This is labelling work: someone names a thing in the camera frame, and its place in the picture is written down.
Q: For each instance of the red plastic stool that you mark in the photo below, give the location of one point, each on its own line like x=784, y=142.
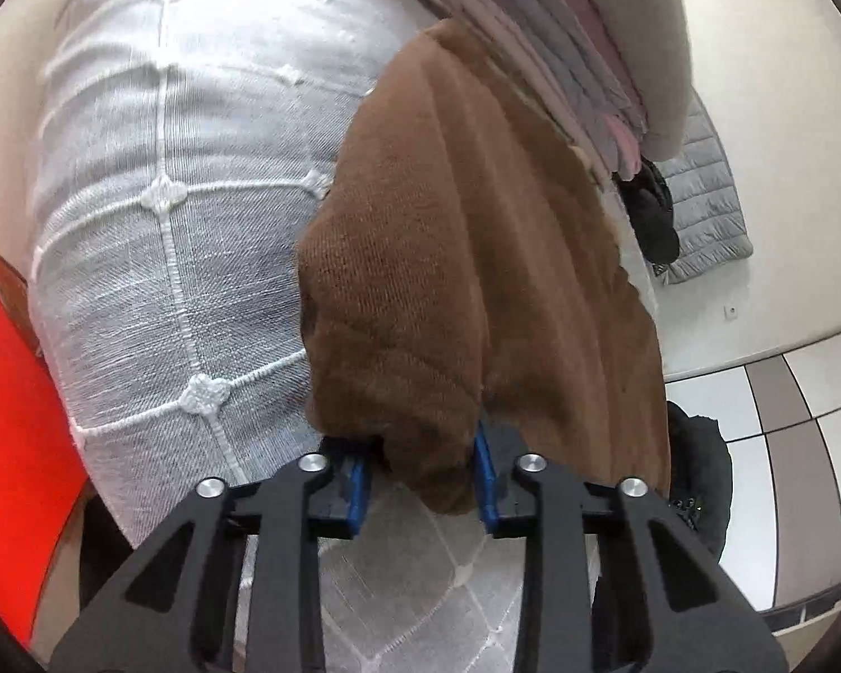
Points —
x=41, y=477

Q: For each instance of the black garment beside bed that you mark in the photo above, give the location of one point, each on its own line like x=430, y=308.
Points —
x=649, y=205

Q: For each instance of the black bag on floor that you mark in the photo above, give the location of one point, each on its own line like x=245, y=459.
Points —
x=701, y=477

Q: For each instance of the grey quilted jacket on floor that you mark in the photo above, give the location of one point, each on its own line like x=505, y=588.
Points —
x=707, y=214

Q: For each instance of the stack of folded clothes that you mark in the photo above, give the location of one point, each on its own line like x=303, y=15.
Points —
x=541, y=44

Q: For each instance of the brown coat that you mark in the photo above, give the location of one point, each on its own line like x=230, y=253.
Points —
x=462, y=266

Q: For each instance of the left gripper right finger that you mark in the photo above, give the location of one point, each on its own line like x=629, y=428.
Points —
x=613, y=579

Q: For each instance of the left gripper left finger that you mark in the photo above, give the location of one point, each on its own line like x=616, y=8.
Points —
x=172, y=605

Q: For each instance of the grey quilted bedspread mattress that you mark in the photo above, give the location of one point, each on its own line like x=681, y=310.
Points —
x=185, y=144

